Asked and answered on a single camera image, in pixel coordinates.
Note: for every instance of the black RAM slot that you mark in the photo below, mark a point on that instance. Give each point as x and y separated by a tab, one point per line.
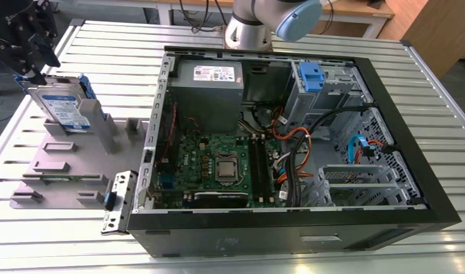
266	171
257	168

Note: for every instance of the hard disk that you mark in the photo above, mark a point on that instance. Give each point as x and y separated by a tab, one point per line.
61	108

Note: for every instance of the black graphics card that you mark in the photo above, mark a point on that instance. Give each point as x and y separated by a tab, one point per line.
217	199

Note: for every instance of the grey parts rack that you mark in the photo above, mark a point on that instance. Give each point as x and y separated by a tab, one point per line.
81	160

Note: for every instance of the black PC case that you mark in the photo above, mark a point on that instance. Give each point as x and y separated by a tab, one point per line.
256	234

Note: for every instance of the green RAM stick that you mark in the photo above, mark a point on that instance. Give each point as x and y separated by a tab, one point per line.
61	178

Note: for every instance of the metal disk bay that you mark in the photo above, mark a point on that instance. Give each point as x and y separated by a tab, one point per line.
363	185

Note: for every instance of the silver expansion slot bracket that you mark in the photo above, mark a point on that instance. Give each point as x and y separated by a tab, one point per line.
122	199

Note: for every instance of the silver CPU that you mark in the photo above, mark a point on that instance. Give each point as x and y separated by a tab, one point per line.
226	169

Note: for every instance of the green motherboard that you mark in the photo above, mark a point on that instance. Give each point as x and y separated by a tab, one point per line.
194	160

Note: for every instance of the brown wooden cabinet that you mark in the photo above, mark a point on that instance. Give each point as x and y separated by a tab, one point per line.
445	28

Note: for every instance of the grey optical drive cage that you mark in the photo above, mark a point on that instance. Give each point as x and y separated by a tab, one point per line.
324	100

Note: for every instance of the grey power supply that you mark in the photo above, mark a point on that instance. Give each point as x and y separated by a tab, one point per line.
206	105

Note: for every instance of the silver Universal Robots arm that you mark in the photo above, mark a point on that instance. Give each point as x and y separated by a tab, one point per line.
248	31

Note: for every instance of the blue drive cage latch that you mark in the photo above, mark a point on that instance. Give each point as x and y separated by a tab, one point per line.
310	77

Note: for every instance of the CPU socket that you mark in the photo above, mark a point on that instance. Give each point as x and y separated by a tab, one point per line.
226	156

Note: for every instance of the white frame desk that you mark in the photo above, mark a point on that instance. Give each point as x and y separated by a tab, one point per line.
164	17

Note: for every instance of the wooden top desk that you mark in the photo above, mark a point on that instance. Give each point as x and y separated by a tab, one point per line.
355	11

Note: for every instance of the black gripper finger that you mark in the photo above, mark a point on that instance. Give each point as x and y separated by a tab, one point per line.
46	28
23	57

